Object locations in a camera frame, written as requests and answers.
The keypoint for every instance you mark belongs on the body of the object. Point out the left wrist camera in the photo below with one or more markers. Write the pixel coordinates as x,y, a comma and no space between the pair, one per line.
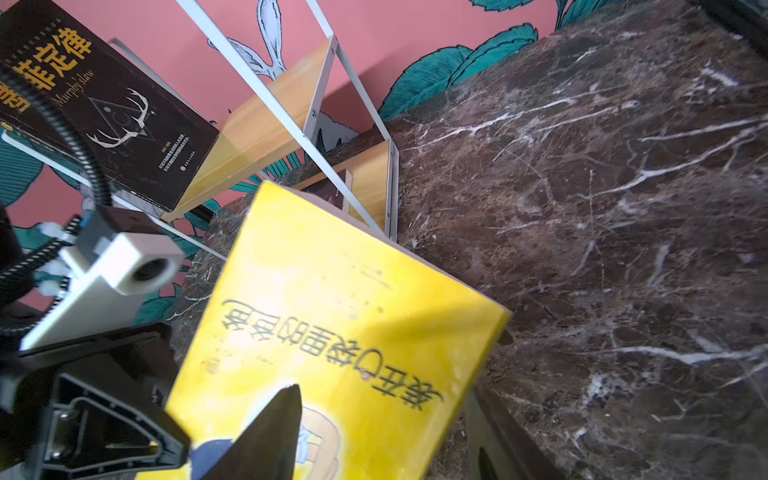
119,257

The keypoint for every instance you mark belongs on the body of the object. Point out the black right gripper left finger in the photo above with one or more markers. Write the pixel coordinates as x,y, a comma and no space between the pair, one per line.
267,448

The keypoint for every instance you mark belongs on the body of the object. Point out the black book standing on shelf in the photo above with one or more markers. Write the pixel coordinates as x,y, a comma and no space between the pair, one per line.
146,140

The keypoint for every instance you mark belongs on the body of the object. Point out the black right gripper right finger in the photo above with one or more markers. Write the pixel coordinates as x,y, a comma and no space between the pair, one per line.
499,448

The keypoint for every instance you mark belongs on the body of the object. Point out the wooden shelf with white frame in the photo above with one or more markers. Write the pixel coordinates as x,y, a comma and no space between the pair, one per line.
281,118

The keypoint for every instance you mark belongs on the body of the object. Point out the yellow book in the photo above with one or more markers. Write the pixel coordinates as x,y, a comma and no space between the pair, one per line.
383,345

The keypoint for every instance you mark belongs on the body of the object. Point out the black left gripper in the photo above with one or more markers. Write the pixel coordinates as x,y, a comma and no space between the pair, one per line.
91,407

